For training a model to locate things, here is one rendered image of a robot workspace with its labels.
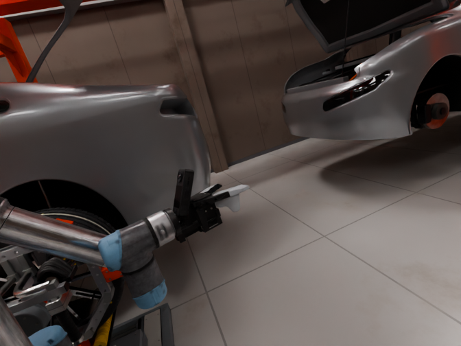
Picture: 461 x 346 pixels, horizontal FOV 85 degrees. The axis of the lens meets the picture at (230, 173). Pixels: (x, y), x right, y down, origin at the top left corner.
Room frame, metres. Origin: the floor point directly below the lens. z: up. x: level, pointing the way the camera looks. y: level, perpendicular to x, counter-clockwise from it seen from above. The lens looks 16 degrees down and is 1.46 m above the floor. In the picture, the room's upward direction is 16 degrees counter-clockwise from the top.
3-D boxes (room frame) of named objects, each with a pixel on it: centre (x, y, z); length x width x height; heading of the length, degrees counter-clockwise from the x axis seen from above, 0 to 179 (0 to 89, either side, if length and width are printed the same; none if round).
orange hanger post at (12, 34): (3.49, 2.12, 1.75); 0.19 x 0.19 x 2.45; 13
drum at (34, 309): (0.91, 0.93, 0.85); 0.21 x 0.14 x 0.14; 13
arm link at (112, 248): (0.51, 0.26, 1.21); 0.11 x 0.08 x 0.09; 119
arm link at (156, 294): (0.52, 0.27, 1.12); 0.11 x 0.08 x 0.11; 29
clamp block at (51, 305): (0.82, 0.74, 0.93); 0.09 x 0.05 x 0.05; 13
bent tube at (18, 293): (0.88, 0.83, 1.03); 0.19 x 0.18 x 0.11; 13
